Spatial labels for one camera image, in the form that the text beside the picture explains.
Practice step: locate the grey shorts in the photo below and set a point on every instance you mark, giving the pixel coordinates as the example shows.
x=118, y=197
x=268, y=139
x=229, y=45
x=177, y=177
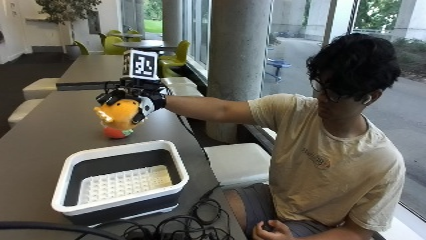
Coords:
x=260, y=211

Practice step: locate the potted tree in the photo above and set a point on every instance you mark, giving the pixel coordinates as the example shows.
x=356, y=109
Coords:
x=66, y=20

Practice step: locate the white cube of black markers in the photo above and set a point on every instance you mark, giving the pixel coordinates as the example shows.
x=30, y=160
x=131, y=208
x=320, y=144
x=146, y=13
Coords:
x=141, y=64

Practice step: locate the white cube stool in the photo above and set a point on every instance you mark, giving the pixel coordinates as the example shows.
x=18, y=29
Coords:
x=39, y=88
x=185, y=90
x=178, y=81
x=237, y=164
x=24, y=111

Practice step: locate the concrete column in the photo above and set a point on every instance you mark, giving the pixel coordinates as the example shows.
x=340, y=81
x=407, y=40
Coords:
x=170, y=20
x=237, y=66

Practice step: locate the orange plush toy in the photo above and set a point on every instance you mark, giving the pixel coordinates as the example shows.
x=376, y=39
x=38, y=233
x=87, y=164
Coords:
x=117, y=116

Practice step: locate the dark-rimmed glasses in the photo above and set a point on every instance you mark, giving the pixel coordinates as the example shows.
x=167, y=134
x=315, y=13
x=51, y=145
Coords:
x=324, y=91

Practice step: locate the the person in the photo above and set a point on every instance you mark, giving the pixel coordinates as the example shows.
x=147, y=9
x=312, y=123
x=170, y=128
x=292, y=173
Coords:
x=336, y=143

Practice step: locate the round dark table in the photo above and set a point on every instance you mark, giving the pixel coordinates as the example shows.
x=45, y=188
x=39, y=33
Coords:
x=141, y=45
x=125, y=35

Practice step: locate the cream t-shirt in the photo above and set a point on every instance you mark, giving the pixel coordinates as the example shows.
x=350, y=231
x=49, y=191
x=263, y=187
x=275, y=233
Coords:
x=327, y=163

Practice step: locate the white and grey dish tub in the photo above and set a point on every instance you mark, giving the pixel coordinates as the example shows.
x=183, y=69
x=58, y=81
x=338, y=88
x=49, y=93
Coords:
x=119, y=180

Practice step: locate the green chair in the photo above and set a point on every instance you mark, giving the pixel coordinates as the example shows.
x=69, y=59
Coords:
x=111, y=45
x=173, y=60
x=81, y=48

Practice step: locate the blue outdoor bench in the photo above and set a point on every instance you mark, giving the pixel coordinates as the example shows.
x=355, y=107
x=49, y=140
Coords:
x=276, y=68

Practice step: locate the long grey table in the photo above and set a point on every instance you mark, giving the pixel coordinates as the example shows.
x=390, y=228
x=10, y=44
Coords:
x=90, y=71

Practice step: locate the white earbud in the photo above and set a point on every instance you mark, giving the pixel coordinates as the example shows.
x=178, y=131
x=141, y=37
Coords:
x=367, y=99

